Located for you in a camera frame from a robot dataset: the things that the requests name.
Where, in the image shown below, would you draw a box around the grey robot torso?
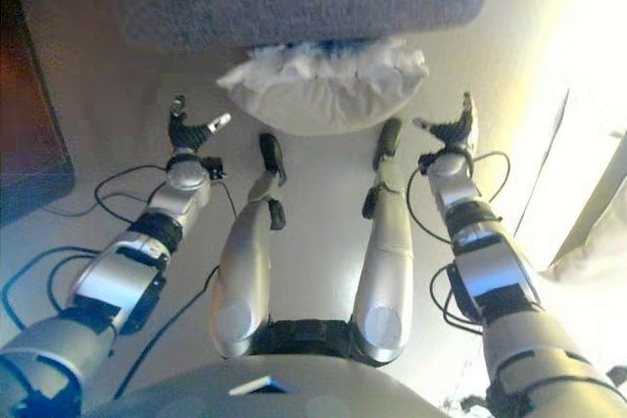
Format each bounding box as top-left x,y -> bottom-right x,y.
81,318 -> 492,418

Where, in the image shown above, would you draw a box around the white frilled cushion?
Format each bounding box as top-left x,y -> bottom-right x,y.
216,35 -> 430,138

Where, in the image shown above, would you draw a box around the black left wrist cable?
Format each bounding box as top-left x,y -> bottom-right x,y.
92,163 -> 238,224

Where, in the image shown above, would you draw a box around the silver left robot leg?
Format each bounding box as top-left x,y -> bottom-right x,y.
209,132 -> 289,361

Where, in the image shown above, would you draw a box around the white fringed throw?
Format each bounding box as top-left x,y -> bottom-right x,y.
537,127 -> 627,284

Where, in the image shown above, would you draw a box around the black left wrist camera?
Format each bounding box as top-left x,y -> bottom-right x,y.
202,156 -> 227,182

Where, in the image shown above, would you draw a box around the silver right robot leg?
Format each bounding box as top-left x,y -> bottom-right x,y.
351,117 -> 413,364

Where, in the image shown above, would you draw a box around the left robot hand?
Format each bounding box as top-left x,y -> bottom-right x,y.
166,92 -> 233,152

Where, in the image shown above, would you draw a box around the dark framed glossy panel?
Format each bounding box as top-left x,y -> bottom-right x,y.
0,0 -> 75,229

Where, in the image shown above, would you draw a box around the silver robot leg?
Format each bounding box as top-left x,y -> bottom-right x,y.
209,132 -> 289,361
351,117 -> 413,364

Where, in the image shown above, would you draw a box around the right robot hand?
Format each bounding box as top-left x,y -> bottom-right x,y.
411,90 -> 479,155

